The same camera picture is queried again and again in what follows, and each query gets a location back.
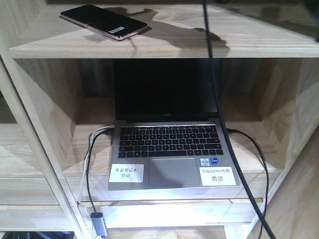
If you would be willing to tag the black smartphone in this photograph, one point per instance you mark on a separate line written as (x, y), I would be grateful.
(102, 21)

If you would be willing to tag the wooden desk shelf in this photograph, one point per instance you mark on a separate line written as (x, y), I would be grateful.
(59, 128)

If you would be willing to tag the grey usb hub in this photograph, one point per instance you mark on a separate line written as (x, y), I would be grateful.
(99, 224)

